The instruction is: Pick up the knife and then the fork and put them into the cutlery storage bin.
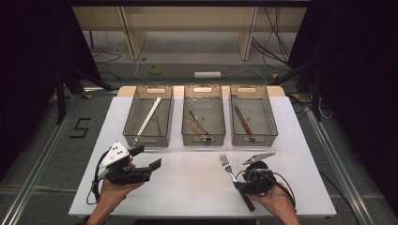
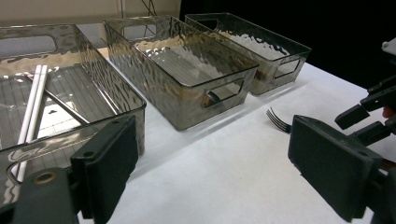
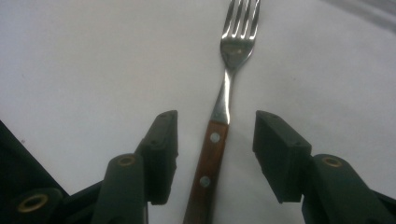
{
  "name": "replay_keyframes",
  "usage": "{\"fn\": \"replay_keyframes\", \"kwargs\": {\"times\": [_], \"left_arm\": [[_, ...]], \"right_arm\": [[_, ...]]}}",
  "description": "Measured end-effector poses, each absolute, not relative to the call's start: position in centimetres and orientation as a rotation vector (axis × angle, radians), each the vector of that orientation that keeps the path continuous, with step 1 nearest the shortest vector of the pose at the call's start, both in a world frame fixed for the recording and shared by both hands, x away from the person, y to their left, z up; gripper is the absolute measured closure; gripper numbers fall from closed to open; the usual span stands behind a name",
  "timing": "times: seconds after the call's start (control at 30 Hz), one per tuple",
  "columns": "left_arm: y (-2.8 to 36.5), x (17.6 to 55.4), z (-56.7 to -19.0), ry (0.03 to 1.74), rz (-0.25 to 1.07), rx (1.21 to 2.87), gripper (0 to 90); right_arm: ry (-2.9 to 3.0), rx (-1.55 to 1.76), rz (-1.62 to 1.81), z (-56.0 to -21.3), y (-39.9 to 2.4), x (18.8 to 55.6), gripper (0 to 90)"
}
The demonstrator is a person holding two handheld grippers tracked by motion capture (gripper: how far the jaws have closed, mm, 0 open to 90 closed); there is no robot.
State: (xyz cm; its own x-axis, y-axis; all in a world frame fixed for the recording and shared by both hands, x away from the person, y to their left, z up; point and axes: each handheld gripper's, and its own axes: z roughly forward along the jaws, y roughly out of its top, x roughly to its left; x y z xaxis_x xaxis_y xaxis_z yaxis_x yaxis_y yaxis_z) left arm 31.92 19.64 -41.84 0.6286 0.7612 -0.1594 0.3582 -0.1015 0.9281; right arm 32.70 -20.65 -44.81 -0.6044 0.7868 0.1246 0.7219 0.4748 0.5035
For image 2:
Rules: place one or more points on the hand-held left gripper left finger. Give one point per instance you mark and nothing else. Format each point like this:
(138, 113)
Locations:
(109, 161)

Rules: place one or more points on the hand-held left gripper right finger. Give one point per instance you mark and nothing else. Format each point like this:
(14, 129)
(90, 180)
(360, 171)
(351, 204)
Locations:
(333, 161)

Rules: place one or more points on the metal chopstick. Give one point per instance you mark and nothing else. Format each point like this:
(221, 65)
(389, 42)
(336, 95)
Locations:
(69, 110)
(59, 100)

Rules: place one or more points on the clear grey plastic bin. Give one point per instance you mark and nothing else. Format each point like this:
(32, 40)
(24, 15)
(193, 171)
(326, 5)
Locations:
(102, 81)
(162, 87)
(267, 62)

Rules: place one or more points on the metal chopsticks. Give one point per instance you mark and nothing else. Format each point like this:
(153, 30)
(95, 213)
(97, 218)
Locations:
(30, 105)
(36, 105)

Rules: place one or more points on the metal spoon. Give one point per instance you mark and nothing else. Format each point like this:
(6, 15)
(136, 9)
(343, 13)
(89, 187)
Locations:
(215, 96)

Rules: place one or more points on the black curtain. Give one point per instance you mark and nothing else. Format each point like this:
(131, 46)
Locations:
(342, 31)

